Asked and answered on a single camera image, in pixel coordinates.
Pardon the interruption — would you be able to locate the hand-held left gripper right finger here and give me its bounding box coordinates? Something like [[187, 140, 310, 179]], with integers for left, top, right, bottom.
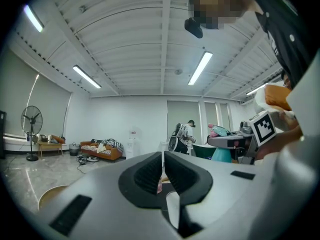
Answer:
[[163, 150, 275, 240]]

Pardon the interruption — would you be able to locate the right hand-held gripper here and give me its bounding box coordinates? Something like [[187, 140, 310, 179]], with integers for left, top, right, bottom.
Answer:
[[207, 110, 278, 165]]

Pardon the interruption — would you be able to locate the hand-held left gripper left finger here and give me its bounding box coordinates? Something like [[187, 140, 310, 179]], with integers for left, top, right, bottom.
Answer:
[[32, 151, 179, 240]]

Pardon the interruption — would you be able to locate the teal and pink toy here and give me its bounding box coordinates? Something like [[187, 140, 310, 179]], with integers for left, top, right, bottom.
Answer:
[[207, 123, 235, 164]]

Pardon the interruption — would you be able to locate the person's right forearm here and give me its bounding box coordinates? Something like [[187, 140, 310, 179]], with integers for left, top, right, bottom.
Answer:
[[256, 124, 304, 160]]

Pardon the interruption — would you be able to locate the dark green bathtub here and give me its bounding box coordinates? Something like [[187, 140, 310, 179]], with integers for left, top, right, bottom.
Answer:
[[191, 143, 218, 160]]

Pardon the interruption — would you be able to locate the grey roller blind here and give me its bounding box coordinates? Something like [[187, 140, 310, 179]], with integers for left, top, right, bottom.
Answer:
[[166, 100, 202, 145], [1, 47, 38, 135], [26, 73, 72, 137], [204, 101, 218, 135], [219, 103, 231, 132]]

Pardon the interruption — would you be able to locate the white water dispenser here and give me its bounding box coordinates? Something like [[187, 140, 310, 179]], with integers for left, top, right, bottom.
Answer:
[[126, 127, 138, 160]]

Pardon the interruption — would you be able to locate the white backpack rig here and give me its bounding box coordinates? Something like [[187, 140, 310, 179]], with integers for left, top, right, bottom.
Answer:
[[167, 122, 188, 154]]

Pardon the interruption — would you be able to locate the orange sofa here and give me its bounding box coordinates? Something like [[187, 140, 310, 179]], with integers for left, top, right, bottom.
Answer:
[[79, 138, 125, 161]]

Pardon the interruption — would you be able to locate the black white striped blanket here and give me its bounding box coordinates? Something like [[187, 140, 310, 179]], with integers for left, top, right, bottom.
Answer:
[[102, 138, 125, 153]]

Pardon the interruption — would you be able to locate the fried egg shaped cushion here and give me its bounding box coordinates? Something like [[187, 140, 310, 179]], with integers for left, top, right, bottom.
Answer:
[[253, 86, 300, 134]]

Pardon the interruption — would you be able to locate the black white flat device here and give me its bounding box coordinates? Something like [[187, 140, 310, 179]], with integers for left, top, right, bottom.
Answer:
[[76, 155, 100, 164]]

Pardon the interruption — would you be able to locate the ceiling tube light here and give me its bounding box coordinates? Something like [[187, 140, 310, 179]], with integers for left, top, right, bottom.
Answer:
[[23, 4, 45, 34], [72, 64, 102, 89], [245, 83, 268, 96], [187, 50, 214, 86]]

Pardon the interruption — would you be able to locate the grey basket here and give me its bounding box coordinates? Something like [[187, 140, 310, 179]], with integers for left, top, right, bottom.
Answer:
[[69, 142, 81, 157]]

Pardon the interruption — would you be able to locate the round white brown side table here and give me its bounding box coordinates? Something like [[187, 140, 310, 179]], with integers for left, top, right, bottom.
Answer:
[[37, 184, 70, 211]]

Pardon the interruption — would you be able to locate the wooden bench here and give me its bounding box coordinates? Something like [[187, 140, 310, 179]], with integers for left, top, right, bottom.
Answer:
[[37, 140, 64, 159]]

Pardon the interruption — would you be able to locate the black standing fan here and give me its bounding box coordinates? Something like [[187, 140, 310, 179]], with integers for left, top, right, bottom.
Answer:
[[20, 105, 44, 162]]

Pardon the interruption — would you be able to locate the person's black shirt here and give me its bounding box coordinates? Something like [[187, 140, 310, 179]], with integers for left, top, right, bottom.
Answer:
[[232, 0, 316, 90]]

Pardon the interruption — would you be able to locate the person's head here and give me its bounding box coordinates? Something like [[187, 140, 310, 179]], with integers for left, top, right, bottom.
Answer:
[[188, 0, 263, 31]]

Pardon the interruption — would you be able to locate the black power cable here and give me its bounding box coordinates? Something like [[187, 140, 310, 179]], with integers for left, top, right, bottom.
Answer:
[[76, 162, 89, 174]]

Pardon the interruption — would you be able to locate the black head camera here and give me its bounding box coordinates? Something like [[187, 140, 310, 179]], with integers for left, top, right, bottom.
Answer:
[[184, 17, 204, 39]]

